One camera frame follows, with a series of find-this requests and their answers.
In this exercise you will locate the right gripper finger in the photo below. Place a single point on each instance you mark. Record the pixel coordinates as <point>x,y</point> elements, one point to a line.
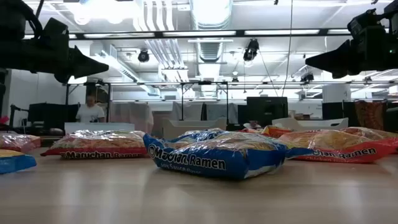
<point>335,60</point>

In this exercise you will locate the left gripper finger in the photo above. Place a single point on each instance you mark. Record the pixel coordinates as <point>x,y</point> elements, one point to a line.
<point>84,67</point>

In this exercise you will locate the red Maruchan ramen packet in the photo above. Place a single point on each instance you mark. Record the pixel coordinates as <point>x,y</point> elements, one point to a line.
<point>17,142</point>
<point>93,143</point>

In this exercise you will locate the blue Maruchan ramen packet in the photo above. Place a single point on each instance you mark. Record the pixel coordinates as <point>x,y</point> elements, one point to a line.
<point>211,158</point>
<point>15,163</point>
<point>202,134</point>

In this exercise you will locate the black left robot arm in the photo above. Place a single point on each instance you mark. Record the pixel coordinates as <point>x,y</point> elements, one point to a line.
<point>12,53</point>

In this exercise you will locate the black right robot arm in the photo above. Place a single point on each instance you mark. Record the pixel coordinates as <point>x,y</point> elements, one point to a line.
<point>392,6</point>

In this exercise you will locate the LED light strip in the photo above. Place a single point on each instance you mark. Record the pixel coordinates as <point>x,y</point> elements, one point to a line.
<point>118,35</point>
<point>73,36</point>
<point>280,32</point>
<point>199,33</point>
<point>339,31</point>

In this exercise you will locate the person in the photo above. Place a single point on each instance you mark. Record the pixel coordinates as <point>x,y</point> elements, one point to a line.
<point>90,113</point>

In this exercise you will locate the black monitor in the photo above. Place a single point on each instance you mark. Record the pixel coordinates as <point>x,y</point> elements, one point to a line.
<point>53,115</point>
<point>267,109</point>

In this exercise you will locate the clear plastic bin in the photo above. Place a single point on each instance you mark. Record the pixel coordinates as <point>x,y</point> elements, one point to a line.
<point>99,127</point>

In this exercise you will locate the orange patterned bag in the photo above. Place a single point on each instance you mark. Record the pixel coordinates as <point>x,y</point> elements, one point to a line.
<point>370,115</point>

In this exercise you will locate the translucent plastic sheet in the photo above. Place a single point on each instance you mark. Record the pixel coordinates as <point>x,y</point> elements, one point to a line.
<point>130,116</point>

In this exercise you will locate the black overhead rig bar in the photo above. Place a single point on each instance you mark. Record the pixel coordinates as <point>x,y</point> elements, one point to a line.
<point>240,32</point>

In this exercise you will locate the grey plastic bin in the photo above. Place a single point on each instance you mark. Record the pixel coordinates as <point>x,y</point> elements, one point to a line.
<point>174,128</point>

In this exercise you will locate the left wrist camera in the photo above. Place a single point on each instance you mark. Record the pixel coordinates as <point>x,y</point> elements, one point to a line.
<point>56,26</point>

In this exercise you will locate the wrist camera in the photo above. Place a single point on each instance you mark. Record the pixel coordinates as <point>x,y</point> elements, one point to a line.
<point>56,26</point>
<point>362,20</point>

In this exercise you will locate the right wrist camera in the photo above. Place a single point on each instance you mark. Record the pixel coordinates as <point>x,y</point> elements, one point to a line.
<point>362,20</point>

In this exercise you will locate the black ceiling camera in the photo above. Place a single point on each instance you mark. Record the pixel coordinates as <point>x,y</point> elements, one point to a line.
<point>143,56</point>
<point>307,77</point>
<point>251,51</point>

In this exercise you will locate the black aluminium table frame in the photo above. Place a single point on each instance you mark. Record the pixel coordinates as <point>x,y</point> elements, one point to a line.
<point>46,140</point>

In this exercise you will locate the black background rig frame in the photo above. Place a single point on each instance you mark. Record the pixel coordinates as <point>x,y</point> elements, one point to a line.
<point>205,82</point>

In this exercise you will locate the silver ventilation duct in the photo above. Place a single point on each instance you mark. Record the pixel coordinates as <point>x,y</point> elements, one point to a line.
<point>211,51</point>

